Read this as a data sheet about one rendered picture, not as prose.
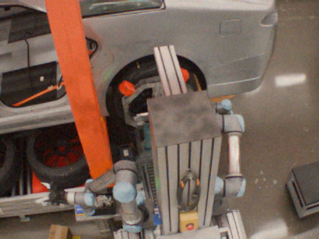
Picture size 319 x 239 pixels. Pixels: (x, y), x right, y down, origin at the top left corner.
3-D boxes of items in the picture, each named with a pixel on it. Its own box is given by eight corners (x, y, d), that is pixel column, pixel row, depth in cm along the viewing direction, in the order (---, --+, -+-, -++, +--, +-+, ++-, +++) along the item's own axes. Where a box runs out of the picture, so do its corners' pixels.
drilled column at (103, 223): (111, 226, 356) (103, 204, 324) (112, 236, 350) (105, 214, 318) (100, 228, 356) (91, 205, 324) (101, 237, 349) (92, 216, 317)
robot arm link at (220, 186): (203, 186, 274) (203, 175, 264) (223, 185, 274) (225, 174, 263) (203, 201, 267) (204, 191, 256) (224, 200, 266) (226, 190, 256)
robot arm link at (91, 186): (126, 148, 226) (80, 179, 256) (124, 165, 219) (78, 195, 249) (144, 157, 231) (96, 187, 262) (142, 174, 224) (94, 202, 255)
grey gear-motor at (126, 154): (136, 156, 395) (133, 132, 369) (144, 193, 368) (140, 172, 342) (117, 159, 394) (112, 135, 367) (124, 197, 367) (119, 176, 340)
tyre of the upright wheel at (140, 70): (196, 46, 331) (112, 50, 319) (204, 66, 316) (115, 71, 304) (186, 104, 380) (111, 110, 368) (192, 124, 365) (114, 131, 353)
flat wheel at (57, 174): (85, 121, 400) (81, 104, 382) (113, 172, 362) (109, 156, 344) (25, 147, 383) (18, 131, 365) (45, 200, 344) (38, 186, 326)
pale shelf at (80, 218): (126, 196, 328) (126, 195, 326) (130, 214, 317) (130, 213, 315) (74, 204, 325) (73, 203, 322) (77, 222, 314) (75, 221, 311)
